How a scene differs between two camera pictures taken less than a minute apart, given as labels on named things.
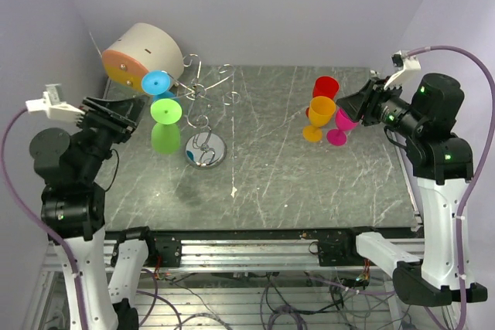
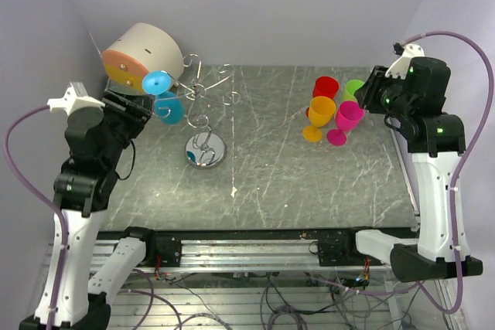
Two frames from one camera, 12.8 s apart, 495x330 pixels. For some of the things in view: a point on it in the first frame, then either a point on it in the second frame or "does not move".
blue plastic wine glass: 157,83 does not move
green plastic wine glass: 165,134 → 351,86
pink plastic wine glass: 344,123 does not move
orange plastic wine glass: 321,110 does not move
